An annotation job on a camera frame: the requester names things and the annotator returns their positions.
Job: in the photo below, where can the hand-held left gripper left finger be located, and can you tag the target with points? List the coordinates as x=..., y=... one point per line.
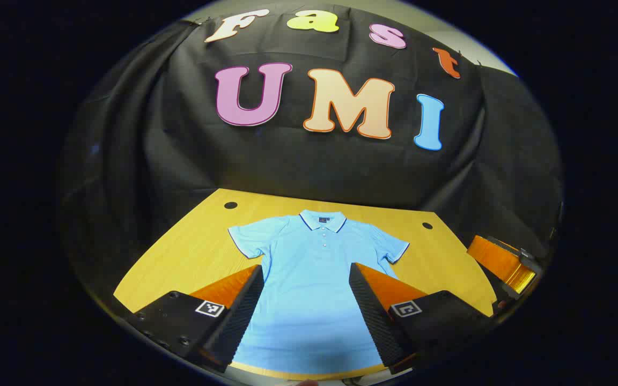
x=244, y=311

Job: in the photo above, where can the black backdrop cloth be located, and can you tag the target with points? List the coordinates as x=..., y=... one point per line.
x=287, y=161

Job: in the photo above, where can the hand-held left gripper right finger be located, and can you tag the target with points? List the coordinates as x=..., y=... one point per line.
x=373, y=316

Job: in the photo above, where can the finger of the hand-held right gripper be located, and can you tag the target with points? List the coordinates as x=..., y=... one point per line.
x=502, y=262

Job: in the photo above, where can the light blue polo T-shirt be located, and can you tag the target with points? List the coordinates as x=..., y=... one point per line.
x=314, y=279

